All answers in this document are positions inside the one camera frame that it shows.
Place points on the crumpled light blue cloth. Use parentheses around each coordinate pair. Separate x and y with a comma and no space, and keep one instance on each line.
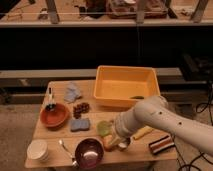
(72,93)

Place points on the wooden table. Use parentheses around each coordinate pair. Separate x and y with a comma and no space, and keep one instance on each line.
(137,152)

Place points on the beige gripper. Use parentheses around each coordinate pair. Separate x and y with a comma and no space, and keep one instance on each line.
(114,140)

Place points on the metal spoon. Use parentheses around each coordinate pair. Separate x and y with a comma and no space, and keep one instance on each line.
(74,162)

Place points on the blue sponge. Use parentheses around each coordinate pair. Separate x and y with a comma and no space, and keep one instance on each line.
(79,125)

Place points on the red yellow apple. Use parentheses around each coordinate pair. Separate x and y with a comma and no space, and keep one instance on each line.
(106,142)

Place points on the dark green item in tub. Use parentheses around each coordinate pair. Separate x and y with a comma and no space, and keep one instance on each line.
(137,97)

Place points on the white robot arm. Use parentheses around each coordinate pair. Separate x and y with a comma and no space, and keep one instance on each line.
(153,111)

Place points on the yellow plastic tub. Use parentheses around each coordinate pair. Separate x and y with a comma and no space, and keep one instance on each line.
(114,85)

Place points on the striped brown white block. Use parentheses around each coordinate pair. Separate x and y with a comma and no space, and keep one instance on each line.
(161,145)

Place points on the small metal cup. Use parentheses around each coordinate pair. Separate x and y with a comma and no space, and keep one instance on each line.
(124,144)

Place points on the stack of white bowls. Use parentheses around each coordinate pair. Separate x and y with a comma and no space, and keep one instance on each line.
(38,150)

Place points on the green sponge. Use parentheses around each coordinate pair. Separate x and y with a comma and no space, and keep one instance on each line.
(104,128)

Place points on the purple metallic bowl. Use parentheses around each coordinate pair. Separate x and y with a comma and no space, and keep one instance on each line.
(89,153)

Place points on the red bowl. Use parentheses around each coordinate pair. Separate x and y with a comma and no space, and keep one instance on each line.
(54,117)

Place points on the bunch of dark grapes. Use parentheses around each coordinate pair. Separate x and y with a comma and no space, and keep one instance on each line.
(80,108)

